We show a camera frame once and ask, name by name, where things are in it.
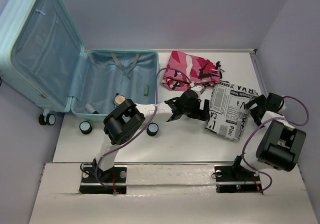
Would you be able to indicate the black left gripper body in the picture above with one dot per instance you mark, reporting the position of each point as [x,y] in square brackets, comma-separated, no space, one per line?
[194,106]

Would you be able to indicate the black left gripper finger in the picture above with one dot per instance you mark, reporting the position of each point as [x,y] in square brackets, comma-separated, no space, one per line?
[205,104]
[199,114]

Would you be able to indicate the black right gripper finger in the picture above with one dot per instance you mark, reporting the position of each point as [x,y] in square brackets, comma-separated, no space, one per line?
[257,115]
[257,103]

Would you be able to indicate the newspaper print pouch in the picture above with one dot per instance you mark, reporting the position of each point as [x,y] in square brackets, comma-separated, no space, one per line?
[227,112]

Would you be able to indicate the pink camouflage garment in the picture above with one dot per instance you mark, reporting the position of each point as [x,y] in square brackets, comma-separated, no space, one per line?
[184,71]

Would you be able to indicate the green lipstick tube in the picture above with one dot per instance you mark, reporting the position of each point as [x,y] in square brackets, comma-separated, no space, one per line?
[146,90]

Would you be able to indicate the round powder compact jar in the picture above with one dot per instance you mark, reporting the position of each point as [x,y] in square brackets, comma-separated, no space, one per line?
[119,99]

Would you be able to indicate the light blue hard suitcase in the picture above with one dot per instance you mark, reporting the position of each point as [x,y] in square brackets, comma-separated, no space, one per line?
[43,57]

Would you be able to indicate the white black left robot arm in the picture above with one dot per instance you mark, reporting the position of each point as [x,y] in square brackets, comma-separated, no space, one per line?
[126,119]

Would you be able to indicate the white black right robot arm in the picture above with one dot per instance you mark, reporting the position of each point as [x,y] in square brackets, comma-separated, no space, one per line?
[276,143]

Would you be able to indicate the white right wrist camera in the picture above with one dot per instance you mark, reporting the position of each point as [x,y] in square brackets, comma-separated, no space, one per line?
[283,105]

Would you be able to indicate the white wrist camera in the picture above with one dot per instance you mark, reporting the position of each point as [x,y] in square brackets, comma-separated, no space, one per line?
[199,89]
[283,105]

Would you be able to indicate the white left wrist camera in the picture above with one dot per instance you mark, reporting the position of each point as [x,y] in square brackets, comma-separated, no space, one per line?
[199,89]

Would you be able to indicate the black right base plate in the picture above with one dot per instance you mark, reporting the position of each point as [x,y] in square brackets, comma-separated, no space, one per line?
[229,181]

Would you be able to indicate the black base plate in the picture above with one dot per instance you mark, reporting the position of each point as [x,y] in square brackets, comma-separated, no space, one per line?
[111,182]
[229,181]

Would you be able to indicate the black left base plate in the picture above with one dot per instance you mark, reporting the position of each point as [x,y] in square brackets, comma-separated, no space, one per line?
[111,182]

